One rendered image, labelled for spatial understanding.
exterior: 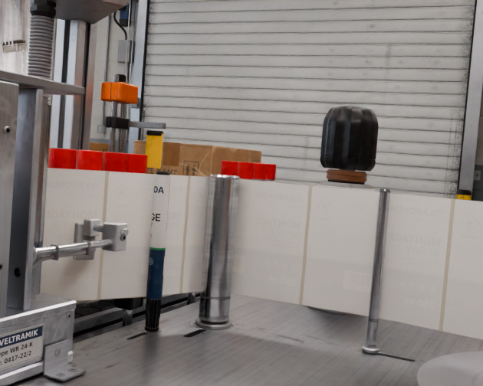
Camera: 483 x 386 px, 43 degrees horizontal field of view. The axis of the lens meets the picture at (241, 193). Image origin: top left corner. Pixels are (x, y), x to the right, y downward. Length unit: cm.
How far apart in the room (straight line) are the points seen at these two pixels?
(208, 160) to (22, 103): 100
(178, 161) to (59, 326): 102
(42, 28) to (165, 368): 50
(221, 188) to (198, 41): 522
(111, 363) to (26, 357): 9
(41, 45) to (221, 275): 40
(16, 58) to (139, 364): 75
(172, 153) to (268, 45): 412
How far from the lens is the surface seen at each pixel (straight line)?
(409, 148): 523
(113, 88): 99
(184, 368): 63
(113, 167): 86
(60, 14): 100
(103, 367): 62
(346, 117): 89
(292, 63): 554
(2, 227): 53
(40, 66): 90
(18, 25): 125
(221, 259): 74
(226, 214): 74
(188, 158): 156
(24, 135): 56
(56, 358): 60
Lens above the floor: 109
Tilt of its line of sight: 3 degrees down
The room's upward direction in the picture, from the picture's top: 4 degrees clockwise
